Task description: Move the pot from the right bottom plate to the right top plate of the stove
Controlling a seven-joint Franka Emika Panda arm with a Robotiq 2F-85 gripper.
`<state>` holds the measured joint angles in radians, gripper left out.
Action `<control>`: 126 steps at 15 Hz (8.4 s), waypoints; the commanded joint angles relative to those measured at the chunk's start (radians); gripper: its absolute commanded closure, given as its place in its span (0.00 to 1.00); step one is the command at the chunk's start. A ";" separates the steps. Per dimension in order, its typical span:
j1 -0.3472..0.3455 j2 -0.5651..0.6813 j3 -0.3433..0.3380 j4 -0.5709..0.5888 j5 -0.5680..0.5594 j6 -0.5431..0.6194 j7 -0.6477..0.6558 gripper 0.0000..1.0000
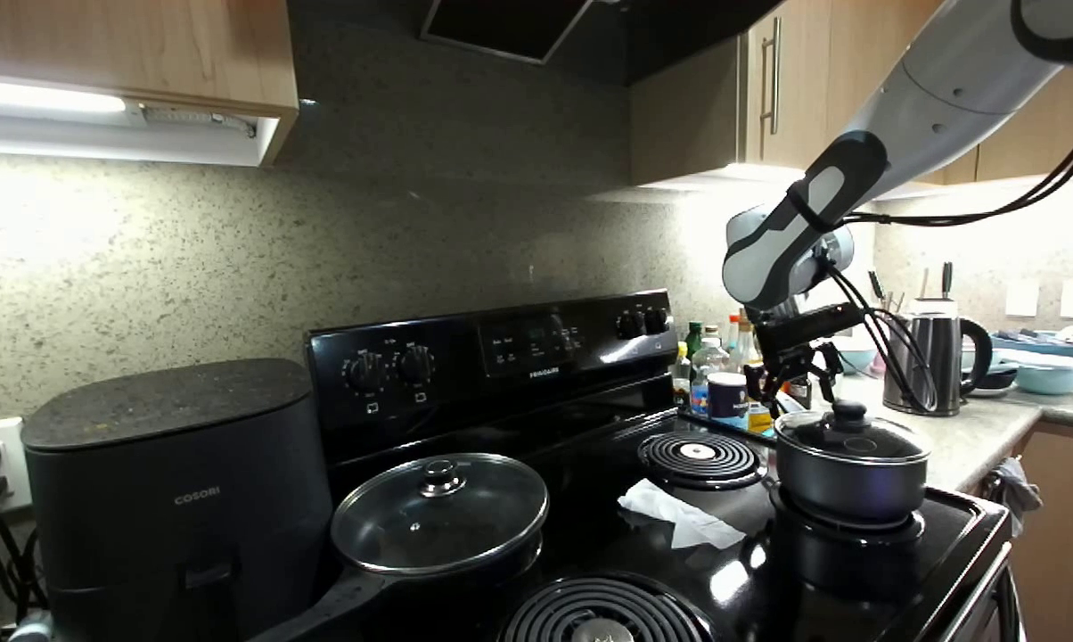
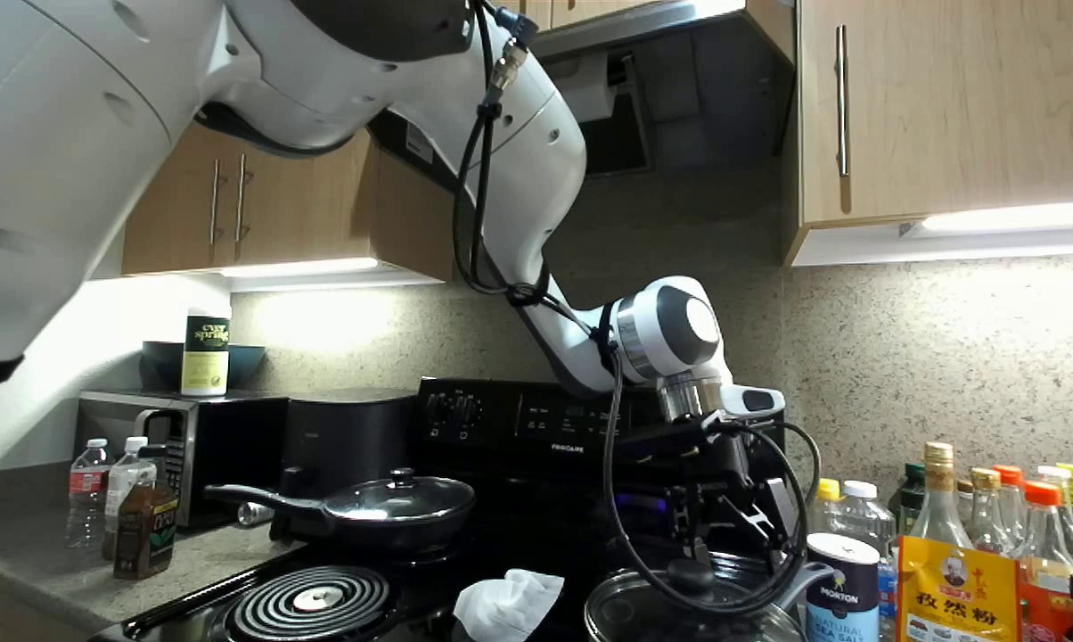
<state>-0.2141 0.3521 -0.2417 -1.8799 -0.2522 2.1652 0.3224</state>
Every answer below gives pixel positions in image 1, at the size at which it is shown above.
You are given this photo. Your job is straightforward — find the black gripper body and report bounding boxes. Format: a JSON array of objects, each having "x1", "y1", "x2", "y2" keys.
[{"x1": 741, "y1": 301, "x2": 871, "y2": 385}]

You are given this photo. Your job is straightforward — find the glass pot lid black knob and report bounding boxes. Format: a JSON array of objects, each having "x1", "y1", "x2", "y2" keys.
[{"x1": 776, "y1": 400, "x2": 927, "y2": 465}]

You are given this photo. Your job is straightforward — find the black cooking pot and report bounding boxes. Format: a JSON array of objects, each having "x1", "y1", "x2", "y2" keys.
[{"x1": 775, "y1": 402, "x2": 931, "y2": 534}]

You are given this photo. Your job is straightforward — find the black electric stove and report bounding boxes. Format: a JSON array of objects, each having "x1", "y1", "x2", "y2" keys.
[{"x1": 302, "y1": 288, "x2": 1027, "y2": 642}]

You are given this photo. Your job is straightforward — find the yellow seasoning packet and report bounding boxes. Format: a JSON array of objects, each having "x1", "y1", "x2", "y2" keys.
[{"x1": 747, "y1": 397, "x2": 781, "y2": 438}]

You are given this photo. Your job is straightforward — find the dark blue white-capped canister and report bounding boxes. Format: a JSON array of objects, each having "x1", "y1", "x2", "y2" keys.
[{"x1": 706, "y1": 366, "x2": 751, "y2": 422}]

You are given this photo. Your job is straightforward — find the green-capped small bottle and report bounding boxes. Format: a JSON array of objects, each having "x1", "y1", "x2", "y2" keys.
[{"x1": 674, "y1": 322, "x2": 714, "y2": 414}]

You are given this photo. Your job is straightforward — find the stainless electric kettle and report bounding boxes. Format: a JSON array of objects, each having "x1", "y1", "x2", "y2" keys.
[{"x1": 882, "y1": 301, "x2": 997, "y2": 422}]

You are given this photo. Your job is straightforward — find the white paper napkin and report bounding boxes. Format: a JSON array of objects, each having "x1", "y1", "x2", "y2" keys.
[{"x1": 615, "y1": 475, "x2": 751, "y2": 555}]

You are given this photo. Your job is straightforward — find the grey dish cloth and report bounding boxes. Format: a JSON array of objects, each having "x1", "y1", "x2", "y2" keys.
[{"x1": 985, "y1": 454, "x2": 1048, "y2": 516}]

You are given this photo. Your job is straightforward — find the teal bowl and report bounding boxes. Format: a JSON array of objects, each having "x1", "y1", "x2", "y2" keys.
[{"x1": 1014, "y1": 355, "x2": 1073, "y2": 400}]

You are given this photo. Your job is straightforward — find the wooden upper cabinet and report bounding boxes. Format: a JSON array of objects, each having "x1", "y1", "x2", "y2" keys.
[
  {"x1": 0, "y1": 0, "x2": 302, "y2": 118},
  {"x1": 623, "y1": 0, "x2": 1073, "y2": 190}
]

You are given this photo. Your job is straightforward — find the wooden cabinet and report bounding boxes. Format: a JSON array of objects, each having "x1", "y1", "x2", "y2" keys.
[
  {"x1": 1004, "y1": 414, "x2": 1073, "y2": 642},
  {"x1": 623, "y1": 0, "x2": 1073, "y2": 190},
  {"x1": 0, "y1": 0, "x2": 302, "y2": 118}
]

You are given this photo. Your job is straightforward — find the wooden lower cabinet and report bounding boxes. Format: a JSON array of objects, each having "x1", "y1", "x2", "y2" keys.
[{"x1": 1004, "y1": 414, "x2": 1073, "y2": 642}]

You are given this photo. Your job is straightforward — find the glass frying pan lid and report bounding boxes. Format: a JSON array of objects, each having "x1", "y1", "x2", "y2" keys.
[{"x1": 328, "y1": 451, "x2": 554, "y2": 583}]

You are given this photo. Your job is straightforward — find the black frying pan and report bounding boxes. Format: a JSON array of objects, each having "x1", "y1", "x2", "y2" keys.
[{"x1": 245, "y1": 451, "x2": 554, "y2": 642}]

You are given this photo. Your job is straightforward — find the black range hood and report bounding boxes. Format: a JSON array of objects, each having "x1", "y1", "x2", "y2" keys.
[{"x1": 419, "y1": 0, "x2": 789, "y2": 89}]

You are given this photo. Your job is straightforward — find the black air fryer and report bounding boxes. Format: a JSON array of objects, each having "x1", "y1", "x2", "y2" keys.
[{"x1": 17, "y1": 358, "x2": 340, "y2": 642}]

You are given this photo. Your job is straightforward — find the white power outlet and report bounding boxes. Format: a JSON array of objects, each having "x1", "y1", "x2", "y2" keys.
[{"x1": 0, "y1": 414, "x2": 36, "y2": 516}]

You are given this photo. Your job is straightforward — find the under-cabinet light strip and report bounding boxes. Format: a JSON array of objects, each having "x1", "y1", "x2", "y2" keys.
[{"x1": 0, "y1": 69, "x2": 284, "y2": 171}]

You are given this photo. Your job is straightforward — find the metal cabinet door handle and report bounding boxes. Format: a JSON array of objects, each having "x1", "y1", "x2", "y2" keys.
[{"x1": 755, "y1": 16, "x2": 789, "y2": 143}]

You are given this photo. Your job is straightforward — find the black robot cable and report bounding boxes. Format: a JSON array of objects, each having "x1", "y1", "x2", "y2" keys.
[{"x1": 824, "y1": 69, "x2": 1073, "y2": 414}]

